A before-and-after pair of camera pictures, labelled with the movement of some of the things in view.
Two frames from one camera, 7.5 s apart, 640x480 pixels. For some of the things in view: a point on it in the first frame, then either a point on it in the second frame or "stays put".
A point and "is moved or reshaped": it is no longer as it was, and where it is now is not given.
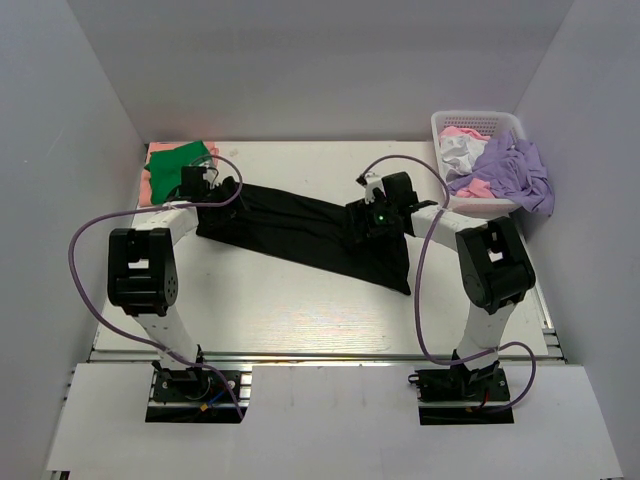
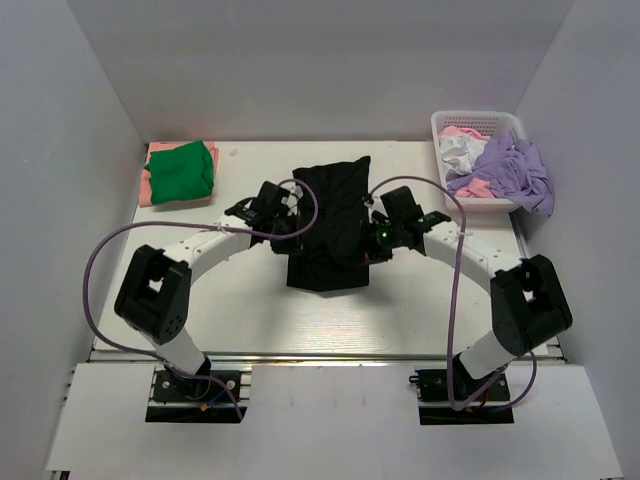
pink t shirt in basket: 477,188 stays put
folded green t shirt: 165,167 stays put
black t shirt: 311,231 is moved or reshaped
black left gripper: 218,189 -> 292,215
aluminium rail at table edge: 547,349 stays put
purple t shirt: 515,171 stays put
